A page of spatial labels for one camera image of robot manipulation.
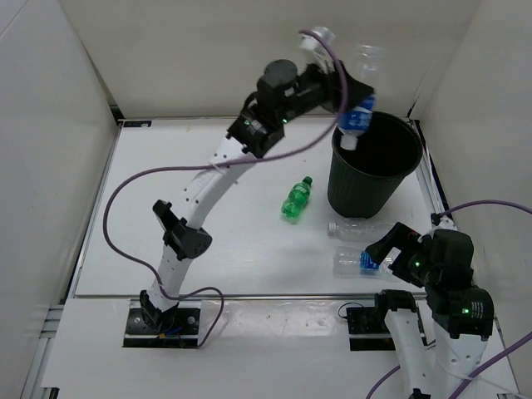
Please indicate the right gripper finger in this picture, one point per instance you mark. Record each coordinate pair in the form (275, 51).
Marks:
(400, 237)
(405, 267)

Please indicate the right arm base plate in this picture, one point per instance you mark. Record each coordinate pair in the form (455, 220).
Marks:
(366, 327)

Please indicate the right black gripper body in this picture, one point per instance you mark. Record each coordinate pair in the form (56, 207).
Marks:
(431, 271)

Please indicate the blue label bottle white cap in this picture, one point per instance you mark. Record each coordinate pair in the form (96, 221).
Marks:
(367, 68)

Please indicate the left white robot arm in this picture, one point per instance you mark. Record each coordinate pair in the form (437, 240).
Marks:
(247, 142)

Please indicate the dark green plastic bin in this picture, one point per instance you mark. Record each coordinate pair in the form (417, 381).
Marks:
(361, 181)

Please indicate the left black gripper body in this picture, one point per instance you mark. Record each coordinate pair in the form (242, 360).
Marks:
(315, 87)

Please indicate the clear unlabelled plastic bottle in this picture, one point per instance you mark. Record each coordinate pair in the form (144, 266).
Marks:
(358, 230)

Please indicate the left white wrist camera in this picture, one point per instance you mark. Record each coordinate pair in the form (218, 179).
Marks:
(313, 50)

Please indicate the clear Aquafina bottle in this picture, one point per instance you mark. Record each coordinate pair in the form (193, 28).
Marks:
(351, 263)

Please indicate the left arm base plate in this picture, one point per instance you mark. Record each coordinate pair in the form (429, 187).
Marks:
(180, 330)

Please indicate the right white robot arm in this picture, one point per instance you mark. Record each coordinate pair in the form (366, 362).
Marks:
(462, 313)

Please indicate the green plastic bottle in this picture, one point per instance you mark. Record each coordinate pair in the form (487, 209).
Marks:
(297, 199)

